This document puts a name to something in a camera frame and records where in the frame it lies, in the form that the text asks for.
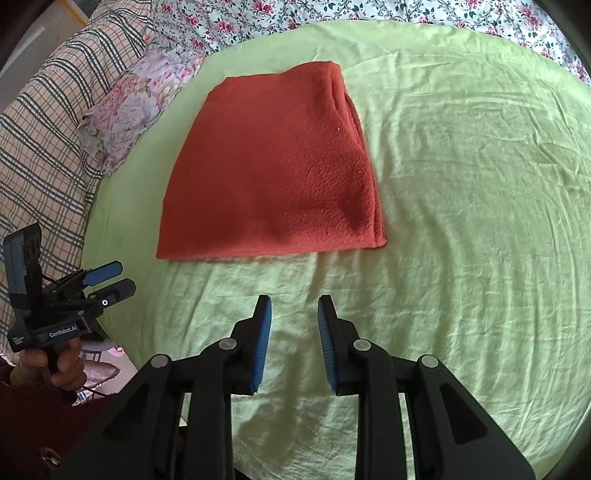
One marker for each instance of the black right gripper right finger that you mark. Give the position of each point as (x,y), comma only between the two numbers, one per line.
(415,420)

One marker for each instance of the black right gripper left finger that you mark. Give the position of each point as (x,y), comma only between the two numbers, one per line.
(173,419)

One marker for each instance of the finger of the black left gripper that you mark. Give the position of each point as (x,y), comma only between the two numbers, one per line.
(102,273)
(114,293)

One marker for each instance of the rust orange fleece cloth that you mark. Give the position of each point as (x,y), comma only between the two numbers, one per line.
(274,164)

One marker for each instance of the left hand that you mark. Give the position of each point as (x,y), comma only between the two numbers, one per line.
(33,368)

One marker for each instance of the beige plaid blanket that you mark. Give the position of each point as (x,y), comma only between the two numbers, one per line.
(46,176)

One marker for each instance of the pink floral pillow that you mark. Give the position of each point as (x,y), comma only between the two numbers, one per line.
(111,128)

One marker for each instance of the light green bed sheet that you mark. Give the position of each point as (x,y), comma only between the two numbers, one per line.
(482,154)

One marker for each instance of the white floral quilt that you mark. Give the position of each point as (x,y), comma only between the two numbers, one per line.
(211,26)

